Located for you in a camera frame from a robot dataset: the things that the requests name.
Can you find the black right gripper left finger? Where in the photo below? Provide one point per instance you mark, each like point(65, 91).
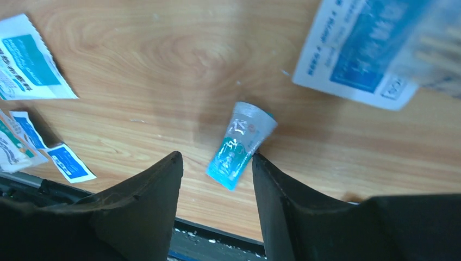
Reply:
point(132, 220)

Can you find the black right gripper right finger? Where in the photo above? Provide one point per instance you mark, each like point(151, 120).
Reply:
point(301, 223)

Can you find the teal sachet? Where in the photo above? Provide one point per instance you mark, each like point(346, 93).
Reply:
point(248, 128)

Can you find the clear bag cotton swabs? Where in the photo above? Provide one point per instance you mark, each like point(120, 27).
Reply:
point(430, 56)

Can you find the blue alcohol pad pair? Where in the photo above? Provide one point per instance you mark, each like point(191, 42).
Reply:
point(40, 135)

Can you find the clear bag bandage pack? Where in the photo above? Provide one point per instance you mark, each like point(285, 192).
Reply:
point(16, 152)

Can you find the white teal gauze packet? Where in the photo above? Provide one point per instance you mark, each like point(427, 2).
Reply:
point(28, 70)

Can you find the blue white wipe packets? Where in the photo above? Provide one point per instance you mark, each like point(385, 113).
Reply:
point(351, 47)

